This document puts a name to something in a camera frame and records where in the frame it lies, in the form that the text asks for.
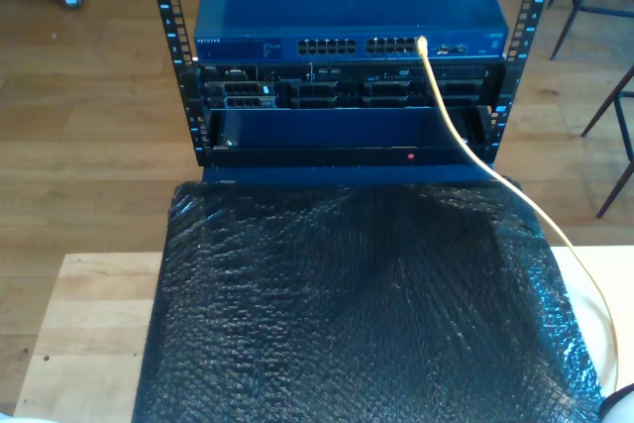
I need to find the yellow network cable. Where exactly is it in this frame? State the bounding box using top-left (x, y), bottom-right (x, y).
top-left (416, 35), bottom-right (621, 394)

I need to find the blue rack base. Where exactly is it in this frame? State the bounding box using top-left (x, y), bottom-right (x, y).
top-left (201, 162), bottom-right (499, 187)

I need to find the black rack server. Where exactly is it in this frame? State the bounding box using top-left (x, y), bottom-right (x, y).
top-left (197, 61), bottom-right (502, 110)

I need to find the black textured mat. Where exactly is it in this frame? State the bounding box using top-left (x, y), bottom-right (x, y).
top-left (131, 178), bottom-right (615, 423)

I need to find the black rack frame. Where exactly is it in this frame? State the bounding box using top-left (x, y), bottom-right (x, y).
top-left (144, 0), bottom-right (562, 169)

